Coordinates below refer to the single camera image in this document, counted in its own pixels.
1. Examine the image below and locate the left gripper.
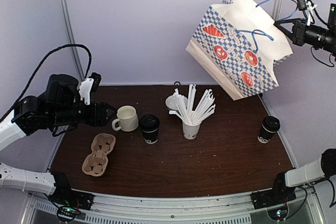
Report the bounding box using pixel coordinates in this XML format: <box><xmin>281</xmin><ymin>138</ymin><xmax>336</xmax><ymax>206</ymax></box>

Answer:
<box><xmin>49</xmin><ymin>99</ymin><xmax>117</xmax><ymax>127</ymax></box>

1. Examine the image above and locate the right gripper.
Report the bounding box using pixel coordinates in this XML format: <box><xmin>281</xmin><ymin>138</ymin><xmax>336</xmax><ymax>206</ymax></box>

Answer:
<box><xmin>275</xmin><ymin>17</ymin><xmax>336</xmax><ymax>51</ymax></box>

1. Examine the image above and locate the black plastic cup lid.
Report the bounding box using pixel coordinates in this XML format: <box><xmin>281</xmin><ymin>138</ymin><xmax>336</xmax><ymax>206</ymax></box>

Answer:
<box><xmin>139</xmin><ymin>114</ymin><xmax>160</xmax><ymax>132</ymax></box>
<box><xmin>262</xmin><ymin>116</ymin><xmax>280</xmax><ymax>132</ymax></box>

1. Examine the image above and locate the black paper coffee cup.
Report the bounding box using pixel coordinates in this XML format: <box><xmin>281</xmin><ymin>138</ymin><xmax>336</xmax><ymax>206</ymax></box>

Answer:
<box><xmin>257</xmin><ymin>116</ymin><xmax>280</xmax><ymax>144</ymax></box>
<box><xmin>140</xmin><ymin>128</ymin><xmax>159</xmax><ymax>144</ymax></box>

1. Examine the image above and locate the brown pulp cup carrier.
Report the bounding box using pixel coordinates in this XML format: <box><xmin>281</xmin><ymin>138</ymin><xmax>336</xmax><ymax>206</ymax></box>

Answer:
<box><xmin>82</xmin><ymin>133</ymin><xmax>116</xmax><ymax>177</ymax></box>

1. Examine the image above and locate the checkered paper takeout bag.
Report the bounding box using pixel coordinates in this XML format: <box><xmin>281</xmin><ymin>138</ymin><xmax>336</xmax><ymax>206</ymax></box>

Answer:
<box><xmin>186</xmin><ymin>0</ymin><xmax>292</xmax><ymax>100</ymax></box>

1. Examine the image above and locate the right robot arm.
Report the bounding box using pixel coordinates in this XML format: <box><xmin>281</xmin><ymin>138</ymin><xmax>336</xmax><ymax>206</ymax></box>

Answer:
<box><xmin>269</xmin><ymin>0</ymin><xmax>335</xmax><ymax>204</ymax></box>

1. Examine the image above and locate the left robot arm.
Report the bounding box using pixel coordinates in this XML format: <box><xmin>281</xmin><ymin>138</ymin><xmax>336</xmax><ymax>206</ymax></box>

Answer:
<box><xmin>1</xmin><ymin>72</ymin><xmax>117</xmax><ymax>205</ymax></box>

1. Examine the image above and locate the cream ribbed ceramic mug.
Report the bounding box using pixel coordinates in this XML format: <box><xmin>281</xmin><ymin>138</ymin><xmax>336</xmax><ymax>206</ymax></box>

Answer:
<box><xmin>111</xmin><ymin>105</ymin><xmax>139</xmax><ymax>132</ymax></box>

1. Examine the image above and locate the white ceramic bowl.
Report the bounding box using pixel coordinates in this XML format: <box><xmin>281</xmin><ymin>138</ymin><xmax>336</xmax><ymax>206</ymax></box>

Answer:
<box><xmin>165</xmin><ymin>95</ymin><xmax>188</xmax><ymax>111</ymax></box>

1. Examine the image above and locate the white cup of straws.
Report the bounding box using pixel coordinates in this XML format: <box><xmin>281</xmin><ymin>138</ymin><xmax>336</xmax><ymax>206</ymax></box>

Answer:
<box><xmin>169</xmin><ymin>84</ymin><xmax>216</xmax><ymax>140</ymax></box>

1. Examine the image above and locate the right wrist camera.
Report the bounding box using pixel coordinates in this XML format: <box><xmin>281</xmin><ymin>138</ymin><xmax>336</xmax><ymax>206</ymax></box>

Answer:
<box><xmin>327</xmin><ymin>3</ymin><xmax>336</xmax><ymax>30</ymax></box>

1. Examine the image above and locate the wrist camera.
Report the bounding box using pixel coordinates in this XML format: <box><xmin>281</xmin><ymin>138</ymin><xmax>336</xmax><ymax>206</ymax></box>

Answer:
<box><xmin>45</xmin><ymin>74</ymin><xmax>79</xmax><ymax>108</ymax></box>
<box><xmin>327</xmin><ymin>3</ymin><xmax>336</xmax><ymax>30</ymax></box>

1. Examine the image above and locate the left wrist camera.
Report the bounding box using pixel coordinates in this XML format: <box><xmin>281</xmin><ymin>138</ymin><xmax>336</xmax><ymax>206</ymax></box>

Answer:
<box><xmin>45</xmin><ymin>74</ymin><xmax>79</xmax><ymax>108</ymax></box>

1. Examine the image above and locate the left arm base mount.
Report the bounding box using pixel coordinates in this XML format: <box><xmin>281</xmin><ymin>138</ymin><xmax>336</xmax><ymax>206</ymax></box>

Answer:
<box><xmin>44</xmin><ymin>190</ymin><xmax>94</xmax><ymax>223</ymax></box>

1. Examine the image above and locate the aluminium front rail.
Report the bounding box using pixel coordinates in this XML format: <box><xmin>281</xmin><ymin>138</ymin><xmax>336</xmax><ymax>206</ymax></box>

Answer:
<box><xmin>25</xmin><ymin>179</ymin><xmax>322</xmax><ymax>224</ymax></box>

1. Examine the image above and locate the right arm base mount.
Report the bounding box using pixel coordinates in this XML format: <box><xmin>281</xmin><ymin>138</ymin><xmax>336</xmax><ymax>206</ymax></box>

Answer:
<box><xmin>250</xmin><ymin>189</ymin><xmax>296</xmax><ymax>222</ymax></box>

